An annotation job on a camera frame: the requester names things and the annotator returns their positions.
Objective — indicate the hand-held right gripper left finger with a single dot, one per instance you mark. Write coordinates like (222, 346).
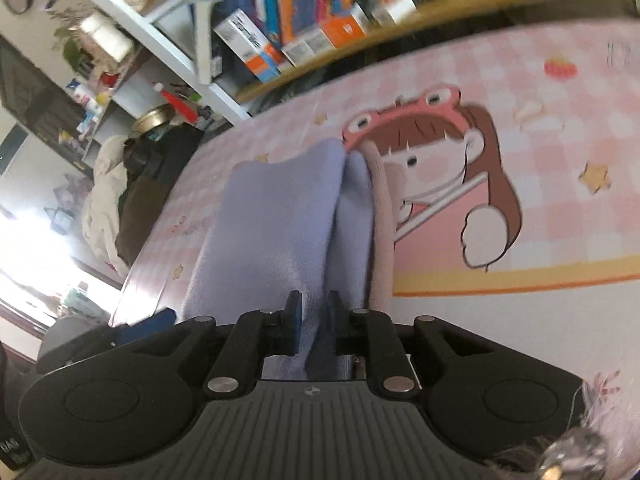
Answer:
(295, 320)

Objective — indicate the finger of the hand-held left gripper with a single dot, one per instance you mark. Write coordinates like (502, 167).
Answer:
(155, 321)

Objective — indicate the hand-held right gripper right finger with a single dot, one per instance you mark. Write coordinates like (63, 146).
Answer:
(332, 322)

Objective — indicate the brown and purple sweater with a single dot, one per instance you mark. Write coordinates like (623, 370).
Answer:
(280, 220)

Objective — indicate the white puffy jacket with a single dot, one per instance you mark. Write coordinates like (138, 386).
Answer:
(100, 210)

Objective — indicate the black cloth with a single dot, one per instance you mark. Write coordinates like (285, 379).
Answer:
(167, 155)

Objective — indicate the round gold metal tin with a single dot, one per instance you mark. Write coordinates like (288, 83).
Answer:
(152, 119)

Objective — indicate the red bottle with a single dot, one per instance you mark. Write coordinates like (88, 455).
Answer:
(180, 105)

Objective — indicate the orange and white barcode box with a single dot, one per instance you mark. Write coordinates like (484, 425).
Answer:
(250, 45)

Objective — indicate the flat orange and white box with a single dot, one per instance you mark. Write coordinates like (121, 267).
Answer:
(325, 35)

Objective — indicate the small white box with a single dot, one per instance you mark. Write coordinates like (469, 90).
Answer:
(395, 10)

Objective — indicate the wooden shelf board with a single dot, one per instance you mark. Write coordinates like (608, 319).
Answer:
(450, 15)

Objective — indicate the white shelf frame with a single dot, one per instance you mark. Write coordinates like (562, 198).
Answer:
(150, 30)

